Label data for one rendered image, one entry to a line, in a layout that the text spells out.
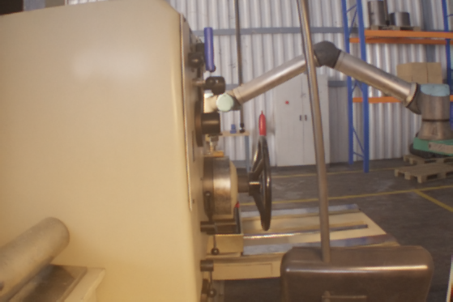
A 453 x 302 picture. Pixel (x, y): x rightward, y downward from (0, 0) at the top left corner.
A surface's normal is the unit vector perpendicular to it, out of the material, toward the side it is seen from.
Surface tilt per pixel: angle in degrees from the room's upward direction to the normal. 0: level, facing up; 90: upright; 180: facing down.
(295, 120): 90
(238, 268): 90
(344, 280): 110
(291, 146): 90
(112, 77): 90
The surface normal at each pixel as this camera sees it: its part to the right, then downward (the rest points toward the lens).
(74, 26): -0.02, 0.07
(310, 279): -0.25, 0.41
